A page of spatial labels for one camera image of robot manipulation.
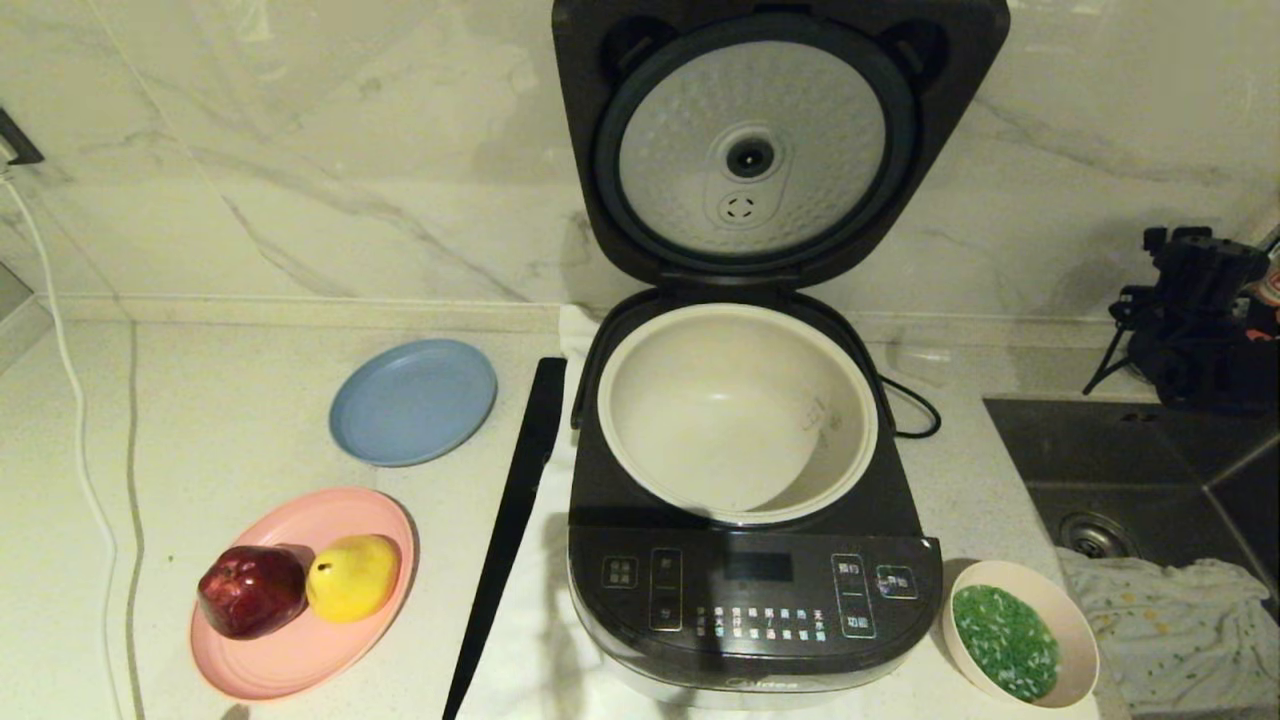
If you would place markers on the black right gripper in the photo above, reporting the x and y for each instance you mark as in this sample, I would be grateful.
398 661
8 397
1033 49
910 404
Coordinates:
1200 365

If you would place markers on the pink bowl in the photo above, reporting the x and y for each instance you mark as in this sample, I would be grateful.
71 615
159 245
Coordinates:
1070 610

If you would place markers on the green grains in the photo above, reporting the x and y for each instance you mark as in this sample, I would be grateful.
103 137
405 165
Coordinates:
1005 640

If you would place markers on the black rice cooker lid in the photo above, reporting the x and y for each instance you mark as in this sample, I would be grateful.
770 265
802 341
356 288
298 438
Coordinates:
750 100

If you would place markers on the white inner cooking pot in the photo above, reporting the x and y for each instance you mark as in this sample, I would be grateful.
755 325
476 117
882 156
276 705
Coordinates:
720 400

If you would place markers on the black rice cooker body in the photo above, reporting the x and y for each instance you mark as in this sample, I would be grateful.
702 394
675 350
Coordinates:
760 600

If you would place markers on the red yellow printed container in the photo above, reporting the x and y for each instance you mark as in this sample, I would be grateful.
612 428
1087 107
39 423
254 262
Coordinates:
1272 285

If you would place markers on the stainless steel sink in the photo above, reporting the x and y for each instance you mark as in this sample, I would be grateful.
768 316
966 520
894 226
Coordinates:
1100 450

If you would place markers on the round steel sink drain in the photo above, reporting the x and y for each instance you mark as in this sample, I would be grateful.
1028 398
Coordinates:
1095 535

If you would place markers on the white speckled cloth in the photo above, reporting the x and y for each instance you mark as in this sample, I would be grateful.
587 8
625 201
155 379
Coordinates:
1170 630

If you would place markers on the long black flat bar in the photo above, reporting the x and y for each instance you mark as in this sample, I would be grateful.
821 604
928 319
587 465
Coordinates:
518 480

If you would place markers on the blue plate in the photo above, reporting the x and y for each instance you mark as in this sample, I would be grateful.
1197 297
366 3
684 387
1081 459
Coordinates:
412 402

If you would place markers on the yellow pear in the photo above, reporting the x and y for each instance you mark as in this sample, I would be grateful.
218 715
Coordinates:
352 580

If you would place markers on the pink plate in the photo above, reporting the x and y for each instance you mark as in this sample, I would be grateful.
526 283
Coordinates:
300 660

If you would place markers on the dark red apple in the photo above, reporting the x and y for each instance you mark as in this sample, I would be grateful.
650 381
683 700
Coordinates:
250 592

